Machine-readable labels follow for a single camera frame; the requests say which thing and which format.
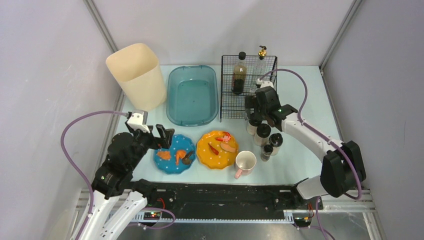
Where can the teal transparent plastic tub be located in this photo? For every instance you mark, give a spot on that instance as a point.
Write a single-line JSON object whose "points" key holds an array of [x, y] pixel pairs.
{"points": [[192, 96]]}

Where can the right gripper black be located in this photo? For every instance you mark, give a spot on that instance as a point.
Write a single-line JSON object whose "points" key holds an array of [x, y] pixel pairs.
{"points": [[257, 110]]}

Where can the orange shredded food piece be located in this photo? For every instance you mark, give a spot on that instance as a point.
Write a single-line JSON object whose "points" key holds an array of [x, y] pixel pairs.
{"points": [[164, 155]]}

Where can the cream plastic waste bin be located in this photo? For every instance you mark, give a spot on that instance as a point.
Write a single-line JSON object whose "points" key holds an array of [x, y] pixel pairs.
{"points": [[136, 69]]}

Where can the small pepper shaker black lid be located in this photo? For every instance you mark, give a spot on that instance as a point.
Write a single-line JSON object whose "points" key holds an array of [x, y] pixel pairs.
{"points": [[266, 152]]}

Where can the pink ceramic mug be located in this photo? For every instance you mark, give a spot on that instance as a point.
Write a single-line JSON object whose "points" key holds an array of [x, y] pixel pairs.
{"points": [[244, 164]]}

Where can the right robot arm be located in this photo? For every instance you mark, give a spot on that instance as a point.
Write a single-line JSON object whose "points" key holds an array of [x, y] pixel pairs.
{"points": [[342, 166]]}

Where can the black wire rack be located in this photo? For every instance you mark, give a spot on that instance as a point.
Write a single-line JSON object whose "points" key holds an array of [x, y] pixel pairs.
{"points": [[232, 106]]}

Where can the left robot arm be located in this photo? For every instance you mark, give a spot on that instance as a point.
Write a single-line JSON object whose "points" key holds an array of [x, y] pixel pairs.
{"points": [[112, 178]]}

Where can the clear glass bottle gold stopper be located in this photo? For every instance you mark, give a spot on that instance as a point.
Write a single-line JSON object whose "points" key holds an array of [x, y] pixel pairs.
{"points": [[260, 65]]}

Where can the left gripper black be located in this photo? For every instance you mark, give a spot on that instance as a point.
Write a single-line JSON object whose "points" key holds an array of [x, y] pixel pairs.
{"points": [[154, 137]]}

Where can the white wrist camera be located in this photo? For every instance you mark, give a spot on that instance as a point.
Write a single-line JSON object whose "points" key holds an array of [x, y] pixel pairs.
{"points": [[137, 120], [263, 83]]}

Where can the red chili pepper toy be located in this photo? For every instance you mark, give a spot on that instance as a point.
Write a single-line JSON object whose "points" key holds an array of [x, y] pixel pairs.
{"points": [[213, 149]]}

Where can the red shrimp toy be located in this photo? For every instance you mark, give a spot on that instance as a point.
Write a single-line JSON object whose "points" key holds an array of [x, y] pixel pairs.
{"points": [[225, 138]]}

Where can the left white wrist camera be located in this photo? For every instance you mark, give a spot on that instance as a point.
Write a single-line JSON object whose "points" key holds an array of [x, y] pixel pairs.
{"points": [[137, 120]]}

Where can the blue polka dot plate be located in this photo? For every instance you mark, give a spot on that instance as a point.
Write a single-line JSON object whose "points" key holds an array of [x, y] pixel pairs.
{"points": [[179, 142]]}

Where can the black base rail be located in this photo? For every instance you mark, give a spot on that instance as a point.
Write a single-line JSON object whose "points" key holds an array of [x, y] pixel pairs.
{"points": [[207, 201]]}

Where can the white granule shaker black lid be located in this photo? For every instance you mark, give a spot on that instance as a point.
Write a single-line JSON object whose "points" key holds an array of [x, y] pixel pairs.
{"points": [[262, 134], [252, 125]]}

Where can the orange chicken drumstick toy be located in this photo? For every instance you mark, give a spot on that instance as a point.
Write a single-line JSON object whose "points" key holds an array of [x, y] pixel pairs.
{"points": [[180, 157]]}

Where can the dark sauce bottle red label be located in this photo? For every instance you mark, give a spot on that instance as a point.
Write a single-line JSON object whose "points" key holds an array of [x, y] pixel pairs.
{"points": [[239, 74]]}

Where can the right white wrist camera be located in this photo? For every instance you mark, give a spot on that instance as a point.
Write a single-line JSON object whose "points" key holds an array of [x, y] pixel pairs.
{"points": [[263, 83]]}

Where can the pink salmon slice toy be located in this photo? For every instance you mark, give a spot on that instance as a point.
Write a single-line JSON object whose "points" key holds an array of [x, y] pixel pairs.
{"points": [[227, 148]]}

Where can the orange polka dot plate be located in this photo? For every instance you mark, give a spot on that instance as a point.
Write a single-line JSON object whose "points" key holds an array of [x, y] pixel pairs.
{"points": [[207, 158]]}

